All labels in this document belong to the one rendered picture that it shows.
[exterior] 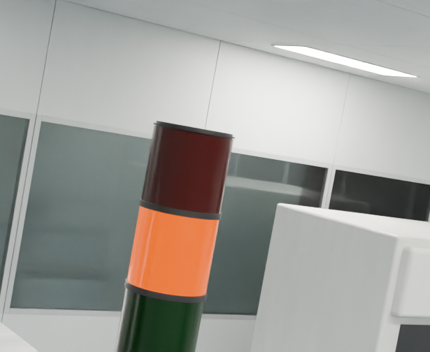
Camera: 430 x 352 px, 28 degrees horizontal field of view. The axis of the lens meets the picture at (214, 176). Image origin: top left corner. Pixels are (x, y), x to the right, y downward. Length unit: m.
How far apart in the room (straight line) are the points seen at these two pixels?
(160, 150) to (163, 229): 0.05
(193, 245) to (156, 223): 0.03
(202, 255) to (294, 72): 5.90
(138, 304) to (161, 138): 0.10
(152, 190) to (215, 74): 5.48
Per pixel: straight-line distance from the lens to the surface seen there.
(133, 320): 0.53
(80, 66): 5.48
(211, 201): 0.51
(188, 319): 0.52
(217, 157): 0.51
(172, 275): 0.51
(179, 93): 5.84
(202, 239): 0.52
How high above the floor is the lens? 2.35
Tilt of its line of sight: 3 degrees down
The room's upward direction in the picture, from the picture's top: 10 degrees clockwise
